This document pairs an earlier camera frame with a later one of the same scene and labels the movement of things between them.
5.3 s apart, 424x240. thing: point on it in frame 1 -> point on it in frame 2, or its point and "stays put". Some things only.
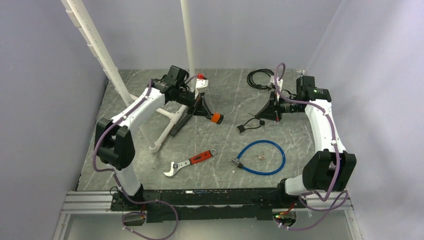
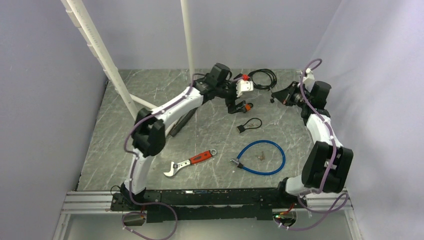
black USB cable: [272, 85] stays put
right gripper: [271, 110] -> [284, 96]
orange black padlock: [216, 118] -> [248, 106]
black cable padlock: [241, 128] stays put
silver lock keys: [261, 157] stays put
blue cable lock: [237, 161] stays put
